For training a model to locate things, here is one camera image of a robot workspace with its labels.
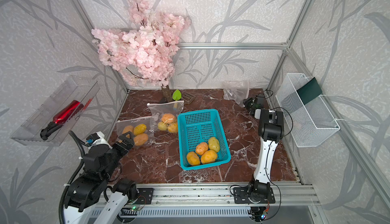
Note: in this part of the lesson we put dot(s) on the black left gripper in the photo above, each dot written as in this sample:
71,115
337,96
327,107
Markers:
124,149

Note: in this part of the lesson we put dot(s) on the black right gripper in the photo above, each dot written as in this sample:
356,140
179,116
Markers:
246,101

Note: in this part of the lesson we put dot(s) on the orange potato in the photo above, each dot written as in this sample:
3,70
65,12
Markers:
202,148
141,139

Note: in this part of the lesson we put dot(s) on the yellow wrinkled potato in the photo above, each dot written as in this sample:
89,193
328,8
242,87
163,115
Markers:
139,129

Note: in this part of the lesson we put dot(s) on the clear zipper bag with dots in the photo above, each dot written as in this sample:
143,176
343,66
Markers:
120,125

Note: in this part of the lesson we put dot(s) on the green-yellow potato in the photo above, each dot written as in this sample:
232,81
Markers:
162,126
213,144

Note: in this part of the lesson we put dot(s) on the large brown potato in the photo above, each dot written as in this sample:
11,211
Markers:
209,156

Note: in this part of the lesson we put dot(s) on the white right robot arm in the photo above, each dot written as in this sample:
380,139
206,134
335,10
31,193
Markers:
271,132

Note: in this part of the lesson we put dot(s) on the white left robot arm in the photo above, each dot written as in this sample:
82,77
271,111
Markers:
82,192

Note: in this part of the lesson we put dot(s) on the teal plastic basket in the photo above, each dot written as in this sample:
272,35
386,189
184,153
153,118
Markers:
199,126

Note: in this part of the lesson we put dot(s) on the dark green card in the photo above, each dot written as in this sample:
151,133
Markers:
309,91

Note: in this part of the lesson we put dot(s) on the green toy shovel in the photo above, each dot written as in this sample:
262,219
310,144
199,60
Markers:
176,96

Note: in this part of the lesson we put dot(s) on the pink cherry blossom tree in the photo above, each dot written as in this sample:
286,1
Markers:
144,55

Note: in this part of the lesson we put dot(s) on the white wire wall basket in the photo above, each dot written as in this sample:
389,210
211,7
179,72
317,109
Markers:
311,124

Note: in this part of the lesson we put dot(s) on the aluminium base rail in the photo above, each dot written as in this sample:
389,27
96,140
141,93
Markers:
178,200

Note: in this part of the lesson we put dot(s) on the clear acrylic wall shelf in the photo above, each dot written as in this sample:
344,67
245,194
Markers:
74,88

